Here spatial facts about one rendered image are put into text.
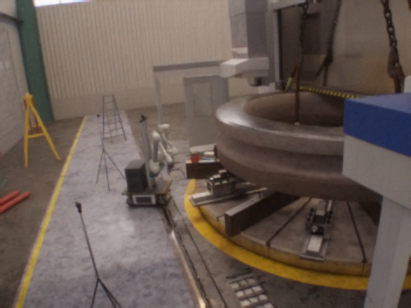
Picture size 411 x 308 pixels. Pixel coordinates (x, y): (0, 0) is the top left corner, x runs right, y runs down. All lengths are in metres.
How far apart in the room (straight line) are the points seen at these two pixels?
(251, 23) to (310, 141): 4.91
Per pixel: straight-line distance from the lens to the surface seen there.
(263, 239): 4.72
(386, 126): 1.43
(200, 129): 9.68
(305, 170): 4.71
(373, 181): 1.55
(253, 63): 8.56
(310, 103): 8.75
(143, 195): 6.51
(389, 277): 1.69
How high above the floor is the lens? 2.94
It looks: 19 degrees down
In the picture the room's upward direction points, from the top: 4 degrees counter-clockwise
